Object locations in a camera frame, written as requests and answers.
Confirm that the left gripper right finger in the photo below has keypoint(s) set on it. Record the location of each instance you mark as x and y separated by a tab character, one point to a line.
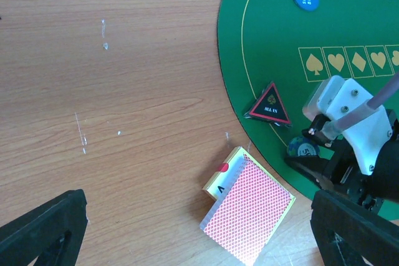
347	234

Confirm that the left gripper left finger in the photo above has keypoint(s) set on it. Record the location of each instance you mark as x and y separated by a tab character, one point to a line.
50	234

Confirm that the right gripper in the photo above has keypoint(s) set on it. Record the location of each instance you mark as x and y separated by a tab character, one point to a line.
341	173

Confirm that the blue poker chip stack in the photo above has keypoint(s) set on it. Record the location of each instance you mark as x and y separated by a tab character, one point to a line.
302	146

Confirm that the red-backed playing card deck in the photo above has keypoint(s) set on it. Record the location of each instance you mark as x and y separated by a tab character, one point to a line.
244	238

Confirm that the black triangular all-in marker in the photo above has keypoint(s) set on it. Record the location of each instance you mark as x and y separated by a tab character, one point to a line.
269	107

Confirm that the yellow playing card box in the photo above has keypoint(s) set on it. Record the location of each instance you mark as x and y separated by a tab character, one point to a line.
227	175

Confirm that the round green poker mat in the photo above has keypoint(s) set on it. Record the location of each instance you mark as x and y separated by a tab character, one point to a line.
263	41

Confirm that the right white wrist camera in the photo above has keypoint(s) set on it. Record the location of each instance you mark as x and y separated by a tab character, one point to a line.
354	113

